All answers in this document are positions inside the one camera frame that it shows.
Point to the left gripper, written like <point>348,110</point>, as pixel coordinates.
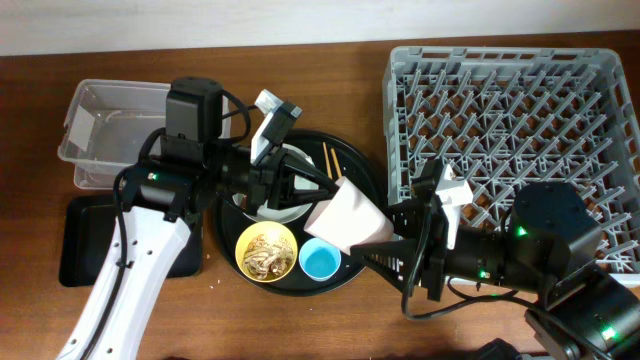
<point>270,177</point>

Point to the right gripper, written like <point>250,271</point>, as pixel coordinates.
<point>405,252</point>

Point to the pink cup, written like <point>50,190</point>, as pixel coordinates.
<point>349,219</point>

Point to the blue cup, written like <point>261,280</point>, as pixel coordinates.
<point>319,260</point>

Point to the yellow bowl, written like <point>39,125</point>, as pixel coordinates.
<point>269,228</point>

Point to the noodle food scraps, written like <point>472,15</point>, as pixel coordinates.
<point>268,258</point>

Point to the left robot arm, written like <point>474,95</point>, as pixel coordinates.
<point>181,168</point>

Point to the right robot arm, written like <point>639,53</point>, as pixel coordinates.
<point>542,258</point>

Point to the grey dishwasher rack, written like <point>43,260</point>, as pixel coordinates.
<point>508,117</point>

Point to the round black tray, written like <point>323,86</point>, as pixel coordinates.
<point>228,223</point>

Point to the right wooden chopstick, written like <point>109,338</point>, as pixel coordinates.
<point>336,163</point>

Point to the grey plate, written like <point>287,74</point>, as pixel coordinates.
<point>287,215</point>

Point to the clear plastic bin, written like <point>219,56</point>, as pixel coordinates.
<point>106,125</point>

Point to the black rectangular tray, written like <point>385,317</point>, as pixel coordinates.
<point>89,226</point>

